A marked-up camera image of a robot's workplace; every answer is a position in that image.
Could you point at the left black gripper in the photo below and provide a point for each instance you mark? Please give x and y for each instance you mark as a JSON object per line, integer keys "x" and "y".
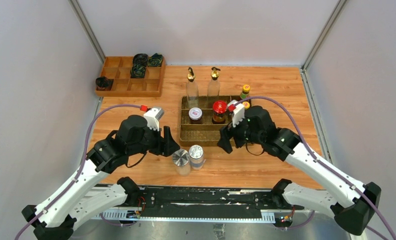
{"x": 167, "y": 145}

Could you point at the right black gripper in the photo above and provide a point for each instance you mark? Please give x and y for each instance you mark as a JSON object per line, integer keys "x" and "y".
{"x": 226, "y": 133}

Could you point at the silver-lid spice jar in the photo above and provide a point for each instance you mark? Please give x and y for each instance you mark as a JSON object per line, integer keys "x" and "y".
{"x": 196, "y": 157}
{"x": 180, "y": 158}

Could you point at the red-lid sauce jar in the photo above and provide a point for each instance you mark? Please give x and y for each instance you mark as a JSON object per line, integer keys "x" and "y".
{"x": 219, "y": 109}

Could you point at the woven wicker divided tray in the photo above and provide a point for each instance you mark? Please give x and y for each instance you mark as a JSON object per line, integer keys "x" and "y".
{"x": 205, "y": 133}

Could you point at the yellow-cap sauce bottle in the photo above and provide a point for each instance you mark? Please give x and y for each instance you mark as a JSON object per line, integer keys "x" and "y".
{"x": 245, "y": 91}
{"x": 246, "y": 105}

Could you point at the white-lid sauce jar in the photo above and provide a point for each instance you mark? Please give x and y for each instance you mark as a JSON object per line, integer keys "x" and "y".
{"x": 195, "y": 115}

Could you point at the brownish glass oil bottle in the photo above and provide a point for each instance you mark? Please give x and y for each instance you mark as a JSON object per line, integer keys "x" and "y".
{"x": 213, "y": 89}

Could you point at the clear oil bottle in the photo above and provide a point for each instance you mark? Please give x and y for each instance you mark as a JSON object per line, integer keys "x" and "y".
{"x": 192, "y": 90}

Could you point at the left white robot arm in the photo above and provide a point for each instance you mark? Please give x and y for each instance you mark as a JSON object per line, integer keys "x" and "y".
{"x": 57, "y": 217}

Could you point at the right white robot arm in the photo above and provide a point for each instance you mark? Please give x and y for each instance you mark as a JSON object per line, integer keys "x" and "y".
{"x": 350, "y": 202}

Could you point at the dark coiled item middle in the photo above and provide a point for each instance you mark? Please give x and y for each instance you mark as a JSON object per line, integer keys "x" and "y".
{"x": 138, "y": 71}

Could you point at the green coiled item top-right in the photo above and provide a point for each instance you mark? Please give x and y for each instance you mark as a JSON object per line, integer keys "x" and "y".
{"x": 156, "y": 60}

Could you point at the black coiled item top-middle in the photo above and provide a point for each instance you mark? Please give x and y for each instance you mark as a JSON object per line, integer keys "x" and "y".
{"x": 140, "y": 59}

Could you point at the black coiled item outside tray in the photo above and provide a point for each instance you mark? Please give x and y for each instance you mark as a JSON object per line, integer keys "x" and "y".
{"x": 103, "y": 83}

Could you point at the wooden compartment tray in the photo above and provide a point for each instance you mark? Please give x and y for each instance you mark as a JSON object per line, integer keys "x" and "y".
{"x": 118, "y": 69}

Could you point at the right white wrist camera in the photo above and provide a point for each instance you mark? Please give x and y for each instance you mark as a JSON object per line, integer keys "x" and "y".
{"x": 237, "y": 112}

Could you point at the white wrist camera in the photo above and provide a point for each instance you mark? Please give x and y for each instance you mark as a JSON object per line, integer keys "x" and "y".
{"x": 153, "y": 116}
{"x": 237, "y": 112}

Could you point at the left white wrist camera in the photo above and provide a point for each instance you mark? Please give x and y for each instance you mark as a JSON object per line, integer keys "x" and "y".
{"x": 153, "y": 116}

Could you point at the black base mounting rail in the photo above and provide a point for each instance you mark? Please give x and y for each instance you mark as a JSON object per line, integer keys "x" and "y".
{"x": 178, "y": 203}

